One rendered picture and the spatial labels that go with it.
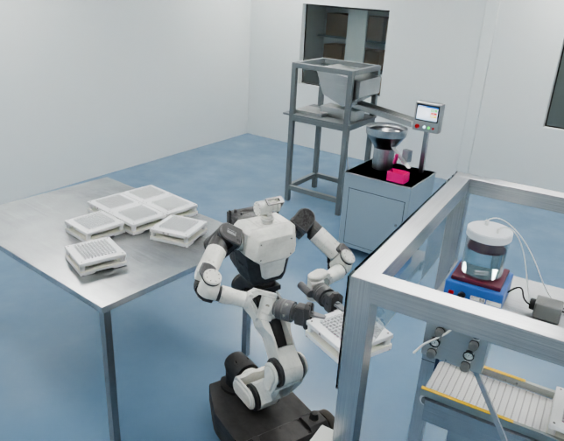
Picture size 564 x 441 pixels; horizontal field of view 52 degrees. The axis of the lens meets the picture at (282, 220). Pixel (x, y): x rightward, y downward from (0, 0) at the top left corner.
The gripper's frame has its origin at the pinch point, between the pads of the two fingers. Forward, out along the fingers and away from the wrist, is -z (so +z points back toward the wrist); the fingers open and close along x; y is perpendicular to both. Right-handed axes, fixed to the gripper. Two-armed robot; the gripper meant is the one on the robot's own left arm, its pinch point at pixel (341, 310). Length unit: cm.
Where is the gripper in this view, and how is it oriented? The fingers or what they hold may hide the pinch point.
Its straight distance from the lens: 242.8
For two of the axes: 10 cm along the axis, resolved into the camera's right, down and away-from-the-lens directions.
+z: -4.3, -3.5, 8.3
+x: -0.3, 9.3, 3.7
